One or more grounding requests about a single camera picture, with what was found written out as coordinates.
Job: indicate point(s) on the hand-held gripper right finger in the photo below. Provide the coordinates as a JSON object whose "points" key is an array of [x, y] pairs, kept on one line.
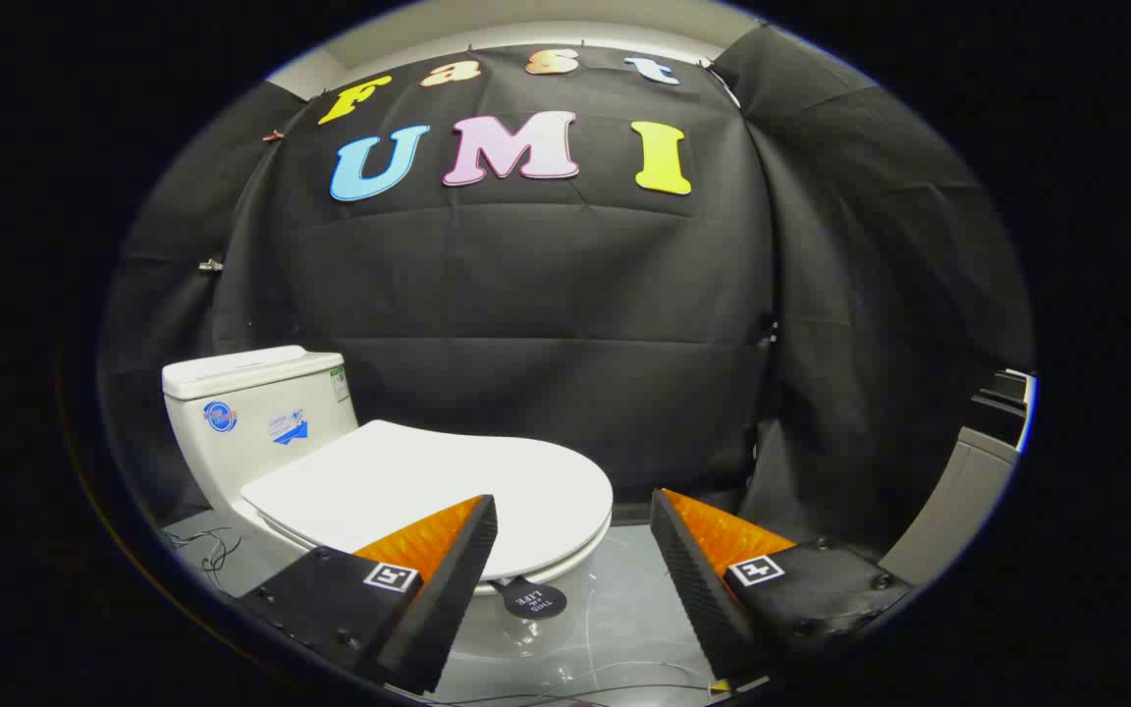
{"points": [[698, 589]]}

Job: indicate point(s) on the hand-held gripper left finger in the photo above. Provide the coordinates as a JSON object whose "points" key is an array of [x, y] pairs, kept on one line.
{"points": [[448, 589]]}

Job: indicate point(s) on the black round lid tab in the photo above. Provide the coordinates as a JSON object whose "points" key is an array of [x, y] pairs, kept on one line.
{"points": [[536, 601]]}

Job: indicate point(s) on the white toilet lid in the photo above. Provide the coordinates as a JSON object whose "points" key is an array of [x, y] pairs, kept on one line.
{"points": [[428, 481]]}

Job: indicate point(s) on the white toilet seat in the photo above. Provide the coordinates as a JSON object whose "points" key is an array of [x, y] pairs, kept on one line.
{"points": [[554, 576]]}

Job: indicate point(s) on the white ceramic toilet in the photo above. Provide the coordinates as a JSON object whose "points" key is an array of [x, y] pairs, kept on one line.
{"points": [[251, 462]]}

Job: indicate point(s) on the grey furniture panel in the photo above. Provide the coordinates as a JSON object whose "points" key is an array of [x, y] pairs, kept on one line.
{"points": [[958, 501]]}

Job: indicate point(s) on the black backdrop cloth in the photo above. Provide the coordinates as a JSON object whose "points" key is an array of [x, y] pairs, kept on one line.
{"points": [[546, 295]]}

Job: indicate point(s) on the silver metal cloth clip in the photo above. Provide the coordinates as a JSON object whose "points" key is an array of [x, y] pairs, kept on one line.
{"points": [[210, 264]]}

